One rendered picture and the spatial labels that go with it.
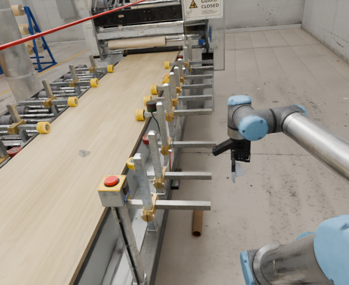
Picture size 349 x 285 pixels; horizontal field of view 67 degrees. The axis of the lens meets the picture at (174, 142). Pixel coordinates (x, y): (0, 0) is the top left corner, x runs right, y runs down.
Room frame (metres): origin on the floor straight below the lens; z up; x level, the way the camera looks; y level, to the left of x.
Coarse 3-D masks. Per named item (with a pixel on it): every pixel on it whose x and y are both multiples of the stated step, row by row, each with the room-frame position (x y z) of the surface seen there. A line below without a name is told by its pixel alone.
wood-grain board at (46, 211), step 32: (128, 64) 3.29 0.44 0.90; (160, 64) 3.12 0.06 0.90; (96, 96) 2.29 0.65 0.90; (128, 96) 2.20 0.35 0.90; (64, 128) 1.70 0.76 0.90; (96, 128) 1.64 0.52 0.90; (128, 128) 1.58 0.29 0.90; (32, 160) 1.32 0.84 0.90; (64, 160) 1.28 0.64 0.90; (96, 160) 1.24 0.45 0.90; (0, 192) 1.05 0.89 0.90; (32, 192) 1.02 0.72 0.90; (64, 192) 0.99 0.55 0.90; (96, 192) 0.97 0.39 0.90; (0, 224) 0.83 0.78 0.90; (32, 224) 0.81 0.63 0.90; (64, 224) 0.79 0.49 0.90; (96, 224) 0.77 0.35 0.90; (0, 256) 0.66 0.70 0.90; (32, 256) 0.65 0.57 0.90; (64, 256) 0.63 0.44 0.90
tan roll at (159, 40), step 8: (112, 40) 3.88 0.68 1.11; (120, 40) 3.84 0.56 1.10; (128, 40) 3.81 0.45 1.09; (136, 40) 3.78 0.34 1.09; (144, 40) 3.75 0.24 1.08; (152, 40) 3.73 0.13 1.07; (160, 40) 3.71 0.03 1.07; (168, 40) 3.73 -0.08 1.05; (176, 40) 3.71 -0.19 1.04; (112, 48) 3.84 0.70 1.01; (120, 48) 3.83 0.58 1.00; (128, 48) 3.83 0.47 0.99
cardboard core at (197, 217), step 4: (196, 212) 1.55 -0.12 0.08; (200, 212) 1.55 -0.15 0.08; (196, 216) 1.51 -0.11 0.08; (200, 216) 1.51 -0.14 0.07; (196, 220) 1.46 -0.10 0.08; (200, 220) 1.47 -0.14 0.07; (192, 224) 1.44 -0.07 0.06; (196, 224) 1.42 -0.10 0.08; (200, 224) 1.42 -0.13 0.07; (192, 228) 1.40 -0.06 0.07; (196, 228) 1.38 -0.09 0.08; (200, 228) 1.39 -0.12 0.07; (192, 232) 1.37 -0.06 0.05; (196, 232) 1.40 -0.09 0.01; (200, 232) 1.36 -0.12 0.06; (196, 236) 1.37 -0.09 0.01
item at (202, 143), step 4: (160, 144) 1.40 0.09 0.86; (176, 144) 1.38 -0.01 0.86; (180, 144) 1.38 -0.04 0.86; (184, 144) 1.37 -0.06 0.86; (188, 144) 1.37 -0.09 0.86; (192, 144) 1.36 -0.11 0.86; (196, 144) 1.36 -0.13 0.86; (200, 144) 1.36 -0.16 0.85; (204, 144) 1.35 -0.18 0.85; (208, 144) 1.35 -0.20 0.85; (212, 144) 1.34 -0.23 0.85; (216, 144) 1.34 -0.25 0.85; (148, 148) 1.42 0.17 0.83
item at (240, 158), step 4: (232, 140) 0.92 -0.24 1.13; (236, 140) 0.91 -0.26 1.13; (240, 140) 0.91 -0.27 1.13; (244, 140) 0.91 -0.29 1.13; (248, 140) 0.92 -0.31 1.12; (236, 144) 0.93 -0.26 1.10; (240, 144) 0.93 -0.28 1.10; (244, 144) 0.92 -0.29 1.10; (248, 144) 0.92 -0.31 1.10; (232, 148) 0.93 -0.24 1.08; (236, 148) 0.93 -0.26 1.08; (240, 148) 0.93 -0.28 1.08; (244, 148) 0.92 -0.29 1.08; (248, 148) 0.92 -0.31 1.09; (232, 152) 0.92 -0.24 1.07; (236, 152) 0.91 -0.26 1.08; (240, 152) 0.91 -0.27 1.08; (244, 152) 0.90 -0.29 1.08; (248, 152) 0.90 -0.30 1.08; (236, 156) 0.92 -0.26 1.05; (240, 156) 0.92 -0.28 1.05; (244, 156) 0.91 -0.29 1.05; (248, 156) 0.94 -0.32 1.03; (236, 160) 0.92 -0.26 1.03; (240, 160) 0.92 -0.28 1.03; (244, 160) 0.90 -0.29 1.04; (248, 160) 0.90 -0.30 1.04
